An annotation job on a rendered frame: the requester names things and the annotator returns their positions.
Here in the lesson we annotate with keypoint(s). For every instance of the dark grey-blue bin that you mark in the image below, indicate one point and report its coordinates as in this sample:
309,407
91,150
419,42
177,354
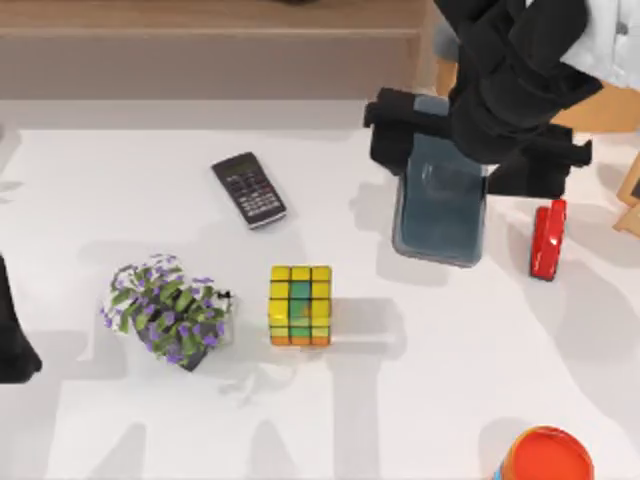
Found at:
440,220

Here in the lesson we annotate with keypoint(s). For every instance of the pale grey rounded box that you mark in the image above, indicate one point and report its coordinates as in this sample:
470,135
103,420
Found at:
432,106

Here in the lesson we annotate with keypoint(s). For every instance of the red stapler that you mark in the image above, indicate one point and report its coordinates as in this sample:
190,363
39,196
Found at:
546,240

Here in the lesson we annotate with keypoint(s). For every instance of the black calculator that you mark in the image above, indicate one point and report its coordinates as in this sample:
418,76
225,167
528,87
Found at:
248,190

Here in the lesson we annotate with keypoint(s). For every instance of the yellow and green puzzle cube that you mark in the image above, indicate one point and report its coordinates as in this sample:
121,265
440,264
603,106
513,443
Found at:
300,306

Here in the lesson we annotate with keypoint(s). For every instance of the wooden cabinet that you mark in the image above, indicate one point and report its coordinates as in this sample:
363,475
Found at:
200,50

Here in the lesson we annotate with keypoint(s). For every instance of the orange cup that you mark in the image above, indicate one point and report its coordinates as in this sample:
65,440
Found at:
547,455

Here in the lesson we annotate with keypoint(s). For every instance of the purple flower plant pot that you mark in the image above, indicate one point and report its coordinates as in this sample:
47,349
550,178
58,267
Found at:
167,312

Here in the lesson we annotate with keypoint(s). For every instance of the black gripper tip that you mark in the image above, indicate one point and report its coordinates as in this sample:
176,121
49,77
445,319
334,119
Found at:
12,340

